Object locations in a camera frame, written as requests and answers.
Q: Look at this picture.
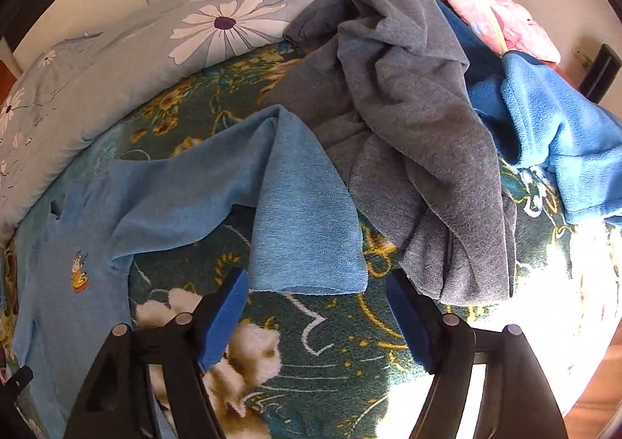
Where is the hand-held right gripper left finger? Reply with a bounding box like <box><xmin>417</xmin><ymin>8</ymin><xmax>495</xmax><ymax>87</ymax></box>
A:
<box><xmin>63</xmin><ymin>270</ymin><xmax>251</xmax><ymax>439</ymax></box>

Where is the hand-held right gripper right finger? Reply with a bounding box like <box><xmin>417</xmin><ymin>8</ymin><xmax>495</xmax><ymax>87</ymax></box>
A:
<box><xmin>386</xmin><ymin>269</ymin><xmax>569</xmax><ymax>439</ymax></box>

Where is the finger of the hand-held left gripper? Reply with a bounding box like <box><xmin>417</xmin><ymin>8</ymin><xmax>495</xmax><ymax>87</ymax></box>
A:
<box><xmin>0</xmin><ymin>364</ymin><xmax>35</xmax><ymax>403</ymax></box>

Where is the light blue shirt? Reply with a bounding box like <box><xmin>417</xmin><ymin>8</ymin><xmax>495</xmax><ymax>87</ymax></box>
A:
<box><xmin>12</xmin><ymin>106</ymin><xmax>367</xmax><ymax>439</ymax></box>

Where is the grey fleece garment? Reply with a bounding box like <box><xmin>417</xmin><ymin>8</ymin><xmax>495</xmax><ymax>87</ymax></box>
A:
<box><xmin>284</xmin><ymin>0</ymin><xmax>518</xmax><ymax>306</ymax></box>

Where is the teal floral blanket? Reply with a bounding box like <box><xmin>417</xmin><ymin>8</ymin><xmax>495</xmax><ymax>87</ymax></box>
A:
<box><xmin>0</xmin><ymin>40</ymin><xmax>622</xmax><ymax>439</ymax></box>

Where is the dark blue fleece garment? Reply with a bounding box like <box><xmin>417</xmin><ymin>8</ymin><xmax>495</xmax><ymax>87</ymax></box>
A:
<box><xmin>435</xmin><ymin>0</ymin><xmax>622</xmax><ymax>226</ymax></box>

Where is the grey daisy print duvet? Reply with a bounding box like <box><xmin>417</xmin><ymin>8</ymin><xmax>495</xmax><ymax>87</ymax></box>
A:
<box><xmin>0</xmin><ymin>0</ymin><xmax>414</xmax><ymax>245</ymax></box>

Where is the black tower appliance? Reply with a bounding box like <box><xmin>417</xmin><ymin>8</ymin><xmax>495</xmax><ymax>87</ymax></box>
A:
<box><xmin>580</xmin><ymin>44</ymin><xmax>618</xmax><ymax>104</ymax></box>

